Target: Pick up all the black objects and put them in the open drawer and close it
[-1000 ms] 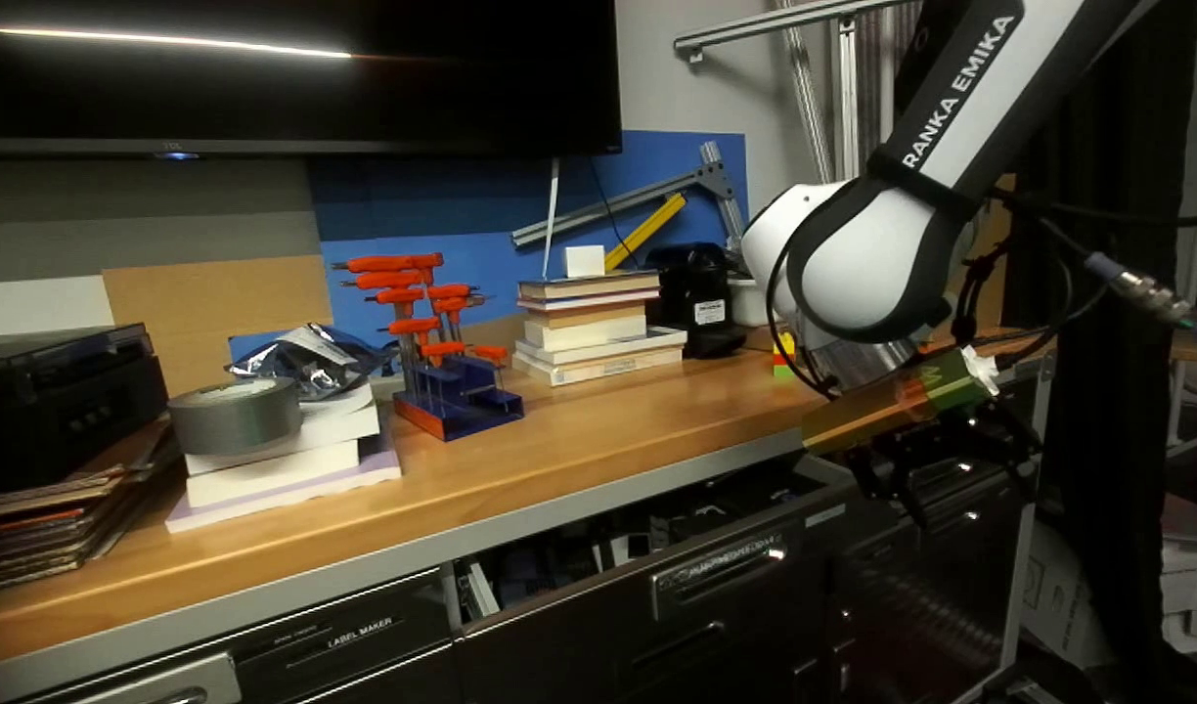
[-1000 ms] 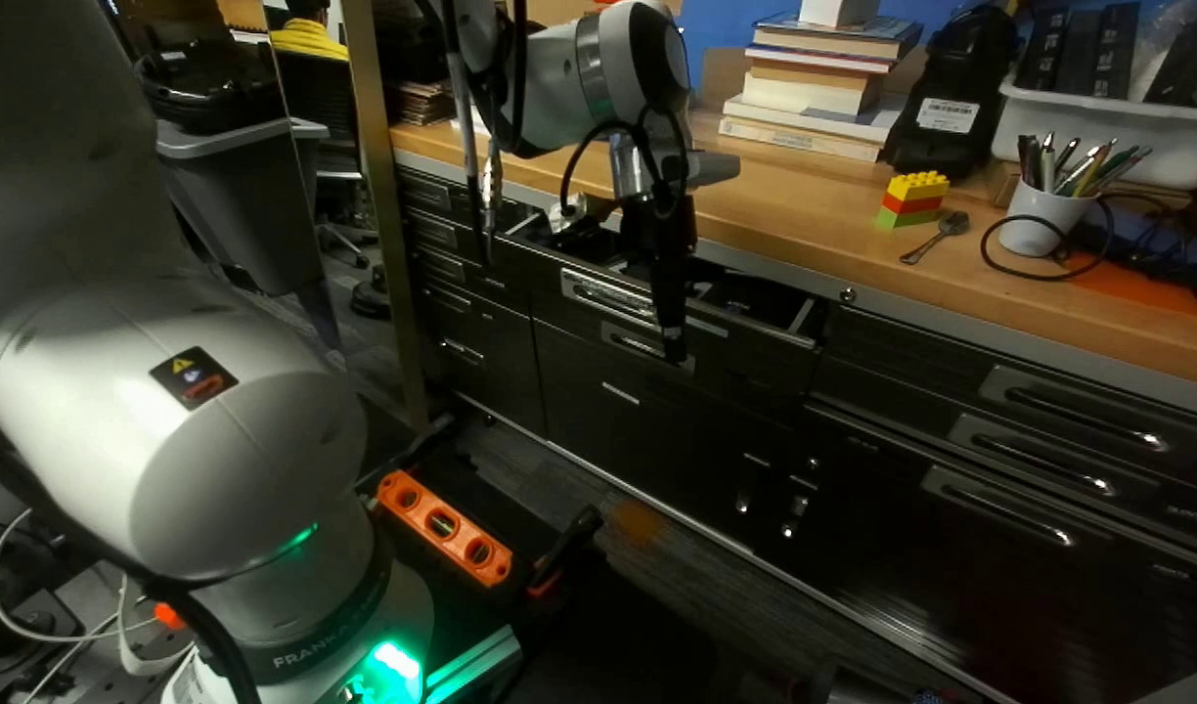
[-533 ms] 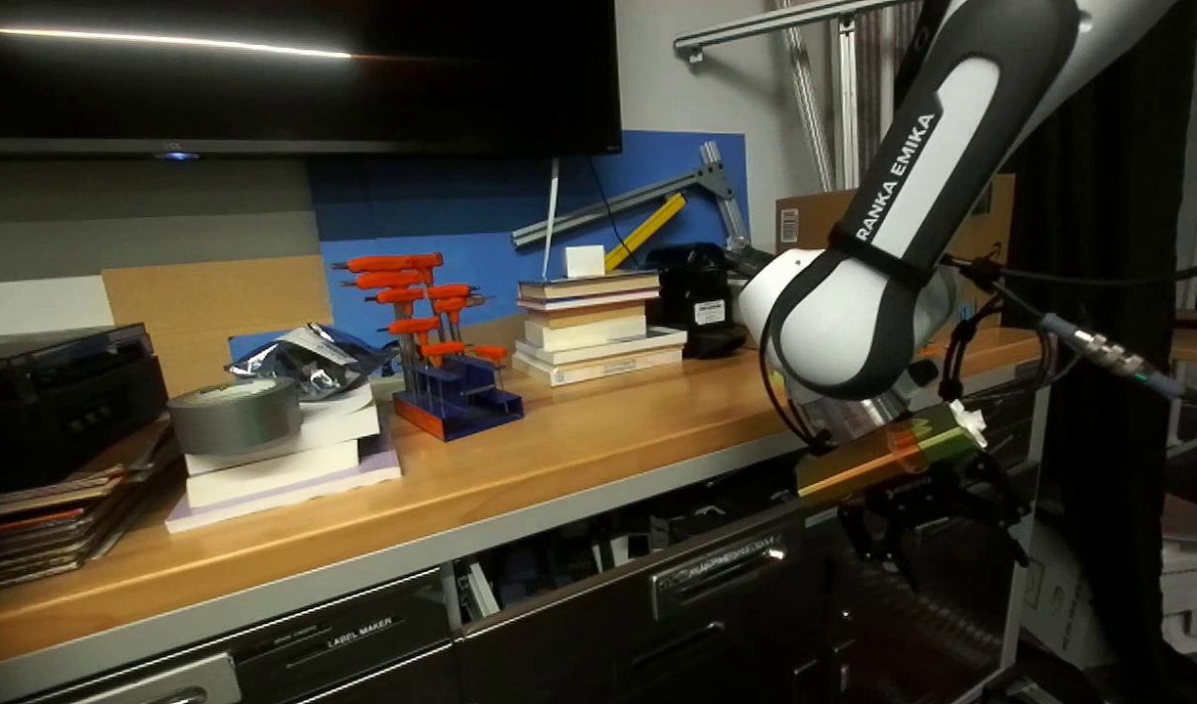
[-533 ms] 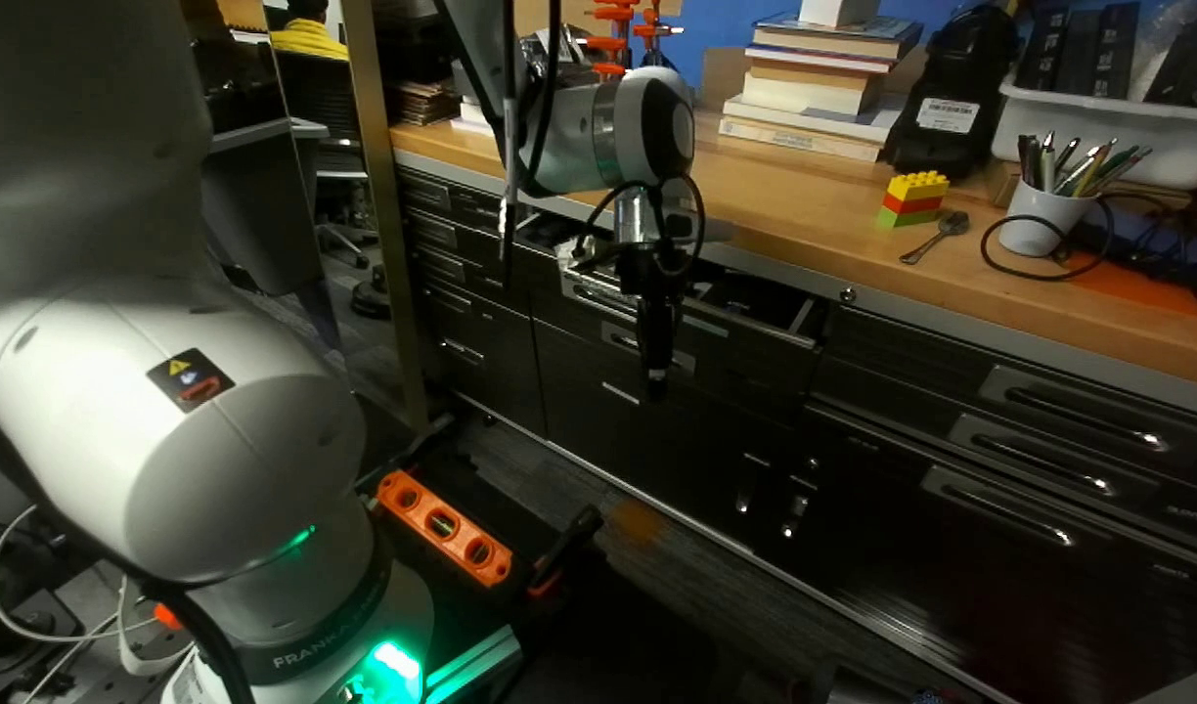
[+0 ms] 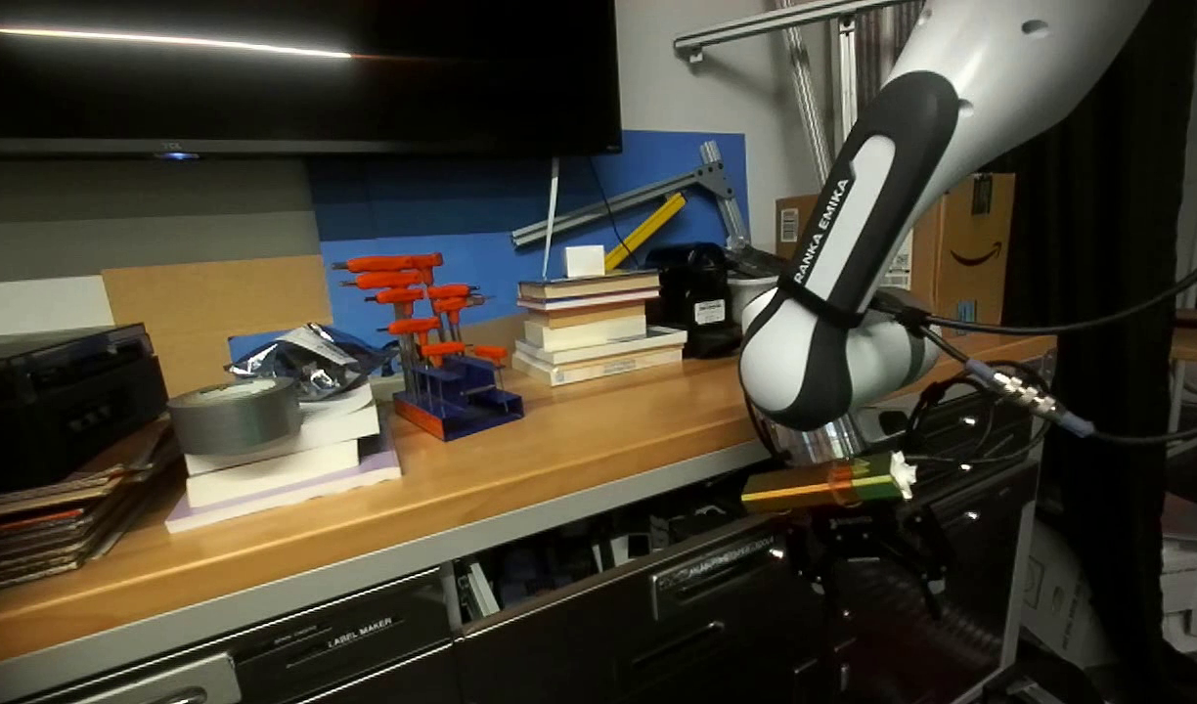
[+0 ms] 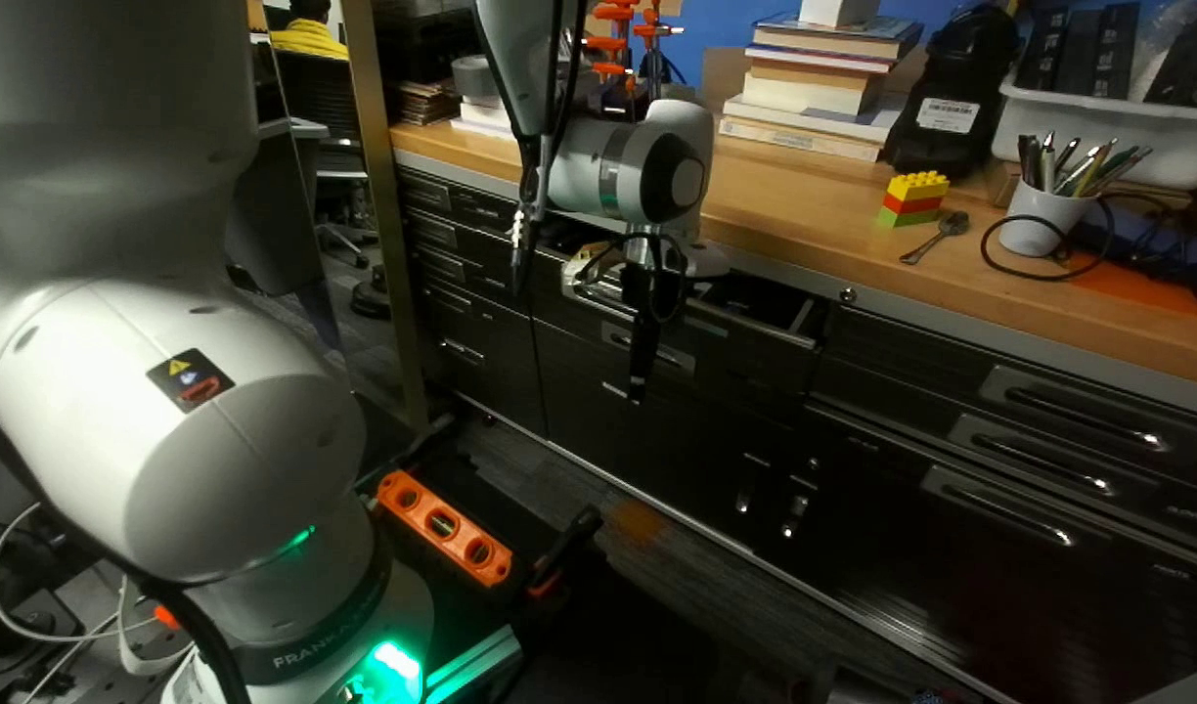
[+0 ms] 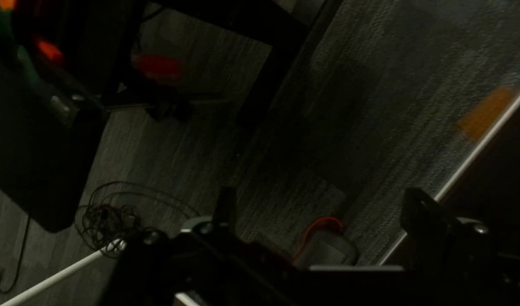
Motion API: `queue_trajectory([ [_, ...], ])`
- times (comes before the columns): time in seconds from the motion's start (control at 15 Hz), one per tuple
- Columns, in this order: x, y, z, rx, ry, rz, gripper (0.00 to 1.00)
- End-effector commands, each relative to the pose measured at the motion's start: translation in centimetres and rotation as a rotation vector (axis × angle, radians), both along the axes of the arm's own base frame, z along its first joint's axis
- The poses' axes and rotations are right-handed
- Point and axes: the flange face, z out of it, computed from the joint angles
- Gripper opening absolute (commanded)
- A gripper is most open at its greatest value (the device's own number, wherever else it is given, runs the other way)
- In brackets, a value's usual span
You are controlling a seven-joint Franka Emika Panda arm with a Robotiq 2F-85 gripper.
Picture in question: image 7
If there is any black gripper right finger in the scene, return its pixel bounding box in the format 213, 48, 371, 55
400, 188, 520, 306

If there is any black table leg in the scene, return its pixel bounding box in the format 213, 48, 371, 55
152, 0, 344, 133

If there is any red object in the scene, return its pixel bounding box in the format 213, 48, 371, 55
132, 52, 186, 82

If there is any white cord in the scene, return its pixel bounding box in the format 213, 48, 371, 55
0, 237, 130, 306

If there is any grey cylinder red rim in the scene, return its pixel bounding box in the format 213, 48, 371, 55
293, 217, 361, 269

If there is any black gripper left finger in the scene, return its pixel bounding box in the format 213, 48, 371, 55
98, 186, 342, 306

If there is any black box on floor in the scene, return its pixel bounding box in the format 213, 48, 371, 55
0, 50, 106, 235

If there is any tangled black cable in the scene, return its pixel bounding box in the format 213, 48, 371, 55
72, 179, 203, 258

